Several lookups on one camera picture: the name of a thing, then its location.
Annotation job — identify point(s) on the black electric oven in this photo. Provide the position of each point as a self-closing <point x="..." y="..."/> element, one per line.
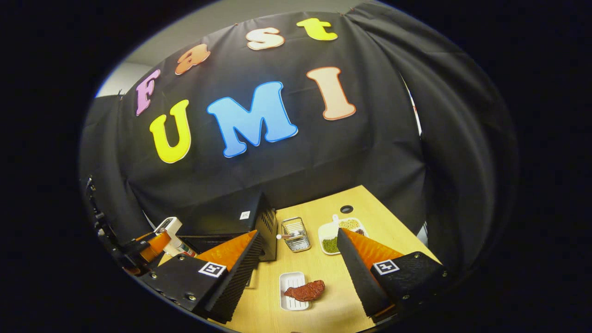
<point x="222" y="212"/>

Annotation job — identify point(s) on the white ribbed tray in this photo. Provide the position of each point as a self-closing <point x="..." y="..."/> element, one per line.
<point x="291" y="282"/>

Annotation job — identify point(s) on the clear plastic bottle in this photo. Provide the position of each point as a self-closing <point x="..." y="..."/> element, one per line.
<point x="184" y="249"/>

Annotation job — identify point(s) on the black backdrop cloth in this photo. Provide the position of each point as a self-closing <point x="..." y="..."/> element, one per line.
<point x="370" y="152"/>

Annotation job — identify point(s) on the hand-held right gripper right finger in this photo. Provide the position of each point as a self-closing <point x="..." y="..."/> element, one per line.
<point x="358" y="277"/>

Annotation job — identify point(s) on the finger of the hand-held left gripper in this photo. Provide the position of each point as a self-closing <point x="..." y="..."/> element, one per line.
<point x="155" y="245"/>

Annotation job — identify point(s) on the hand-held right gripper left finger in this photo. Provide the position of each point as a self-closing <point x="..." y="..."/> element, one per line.
<point x="238" y="277"/>

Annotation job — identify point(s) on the white divided plate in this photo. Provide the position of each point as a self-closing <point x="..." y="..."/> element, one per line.
<point x="329" y="230"/>

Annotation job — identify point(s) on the red meat slice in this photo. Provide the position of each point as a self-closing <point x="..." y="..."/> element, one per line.
<point x="306" y="291"/>

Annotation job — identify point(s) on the pile of yellow beans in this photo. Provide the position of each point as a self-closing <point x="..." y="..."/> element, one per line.
<point x="349" y="224"/>

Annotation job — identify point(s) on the pile of green beans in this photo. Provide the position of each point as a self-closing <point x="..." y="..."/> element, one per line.
<point x="330" y="245"/>

